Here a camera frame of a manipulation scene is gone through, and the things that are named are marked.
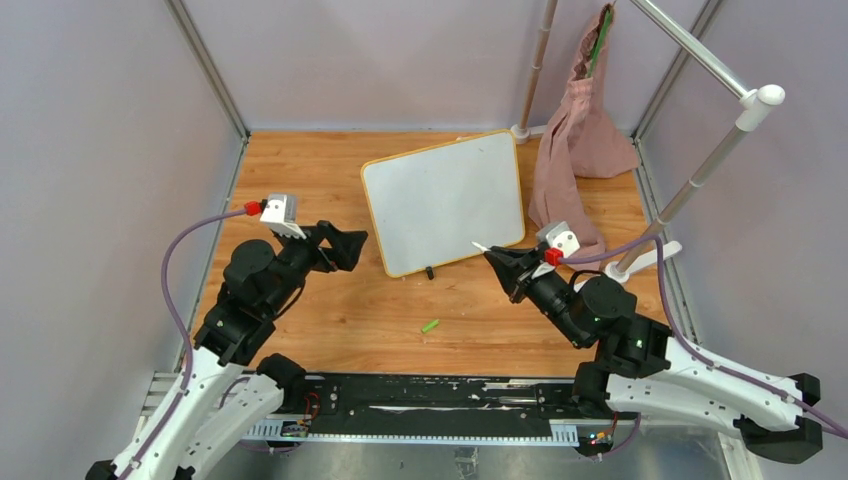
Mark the yellow framed whiteboard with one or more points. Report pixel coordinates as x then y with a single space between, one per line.
441 204

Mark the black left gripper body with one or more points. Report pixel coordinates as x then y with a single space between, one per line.
311 253

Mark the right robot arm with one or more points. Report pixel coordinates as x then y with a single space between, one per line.
642 366

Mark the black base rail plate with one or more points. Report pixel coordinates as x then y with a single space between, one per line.
435 408

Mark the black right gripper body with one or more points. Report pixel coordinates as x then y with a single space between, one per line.
520 292

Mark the green whiteboard marker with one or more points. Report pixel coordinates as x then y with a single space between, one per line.
482 248

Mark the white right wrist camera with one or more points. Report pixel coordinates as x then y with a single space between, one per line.
556 241

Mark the green marker cap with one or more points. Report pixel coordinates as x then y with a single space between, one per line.
430 326

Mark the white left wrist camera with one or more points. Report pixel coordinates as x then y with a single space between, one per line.
279 215

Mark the pink cloth bag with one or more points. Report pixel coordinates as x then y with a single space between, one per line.
580 141

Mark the white clothes rack frame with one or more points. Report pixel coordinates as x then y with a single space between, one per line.
710 117

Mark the wooden rack pole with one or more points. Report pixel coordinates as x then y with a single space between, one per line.
521 128

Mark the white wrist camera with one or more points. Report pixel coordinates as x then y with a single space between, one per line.
556 241
279 215

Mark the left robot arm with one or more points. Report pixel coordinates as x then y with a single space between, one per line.
195 427

